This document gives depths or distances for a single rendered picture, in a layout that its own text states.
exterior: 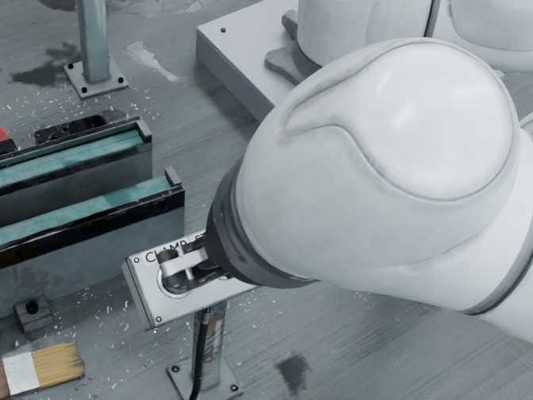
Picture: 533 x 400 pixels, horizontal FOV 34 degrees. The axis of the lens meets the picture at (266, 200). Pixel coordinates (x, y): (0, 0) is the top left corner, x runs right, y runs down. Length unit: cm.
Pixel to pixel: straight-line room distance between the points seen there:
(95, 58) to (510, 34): 61
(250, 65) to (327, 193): 98
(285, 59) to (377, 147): 98
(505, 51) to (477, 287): 81
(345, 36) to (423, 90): 86
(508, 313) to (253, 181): 14
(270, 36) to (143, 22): 24
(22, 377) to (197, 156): 42
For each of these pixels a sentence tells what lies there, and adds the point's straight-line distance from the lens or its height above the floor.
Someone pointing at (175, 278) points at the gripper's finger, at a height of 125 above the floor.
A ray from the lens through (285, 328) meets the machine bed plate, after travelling 110.
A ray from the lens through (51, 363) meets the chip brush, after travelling 107.
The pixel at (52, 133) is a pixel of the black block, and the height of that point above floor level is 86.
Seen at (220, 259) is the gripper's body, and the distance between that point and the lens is 56.
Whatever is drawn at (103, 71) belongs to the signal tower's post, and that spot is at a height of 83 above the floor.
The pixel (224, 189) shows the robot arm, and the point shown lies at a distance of 51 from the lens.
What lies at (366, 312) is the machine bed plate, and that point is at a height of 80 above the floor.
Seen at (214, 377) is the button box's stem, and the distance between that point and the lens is 103.
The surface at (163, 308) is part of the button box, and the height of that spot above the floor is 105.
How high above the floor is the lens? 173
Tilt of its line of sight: 49 degrees down
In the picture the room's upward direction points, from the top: 8 degrees clockwise
